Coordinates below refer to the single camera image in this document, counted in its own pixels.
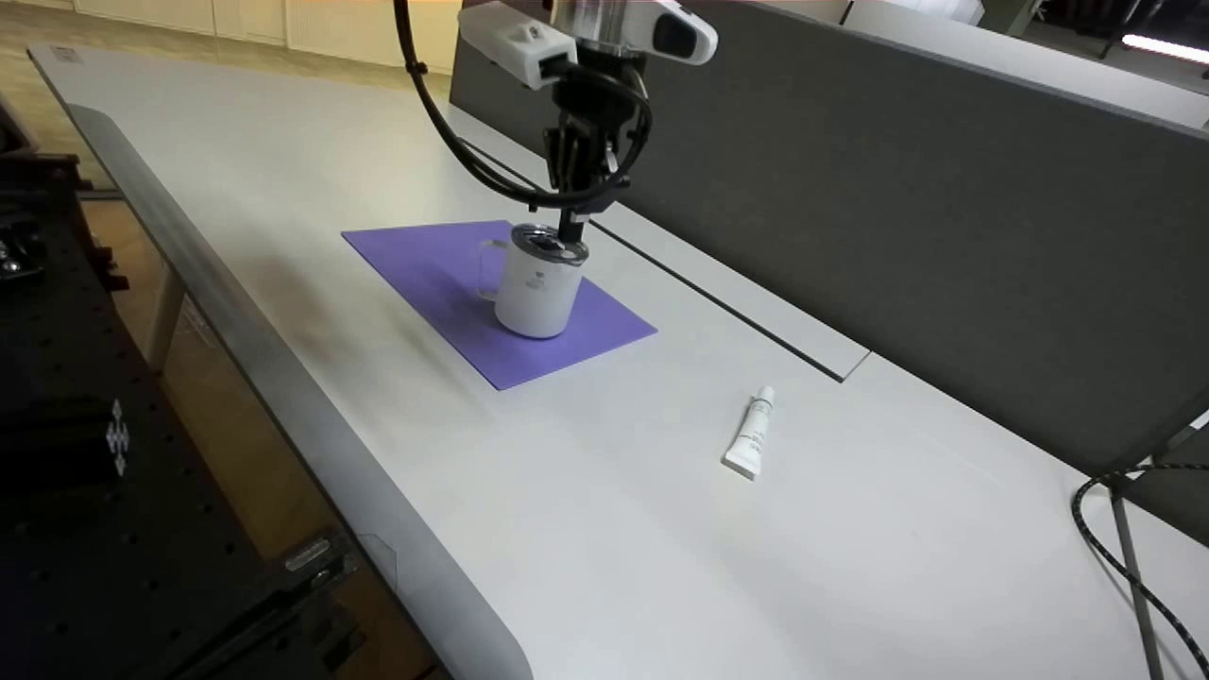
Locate white flask with grey lid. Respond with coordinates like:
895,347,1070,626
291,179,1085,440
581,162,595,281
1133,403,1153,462
492,224,595,344

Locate grey metal rod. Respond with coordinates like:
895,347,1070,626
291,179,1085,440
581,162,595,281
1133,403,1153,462
1107,486,1172,680

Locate beige cabinet row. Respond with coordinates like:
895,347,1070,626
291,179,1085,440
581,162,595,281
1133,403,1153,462
0,0,464,75

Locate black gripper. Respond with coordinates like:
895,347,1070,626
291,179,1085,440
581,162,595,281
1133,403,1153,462
545,58,653,248

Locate black perforated optical bench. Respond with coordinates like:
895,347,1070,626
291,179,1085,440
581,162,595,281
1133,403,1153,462
0,97,372,680

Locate large grey partition panel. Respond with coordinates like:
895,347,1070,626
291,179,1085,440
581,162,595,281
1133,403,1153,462
450,0,1209,544

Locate white squeeze tube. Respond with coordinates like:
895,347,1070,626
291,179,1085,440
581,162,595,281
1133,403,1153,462
720,380,781,485

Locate grey table leg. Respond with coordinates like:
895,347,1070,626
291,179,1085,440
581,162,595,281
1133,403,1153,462
143,267,193,379

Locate purple rectangular mat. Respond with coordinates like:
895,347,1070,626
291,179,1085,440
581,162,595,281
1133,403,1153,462
339,218,662,391

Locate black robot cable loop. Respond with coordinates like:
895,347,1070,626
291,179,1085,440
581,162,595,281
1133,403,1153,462
391,0,657,216

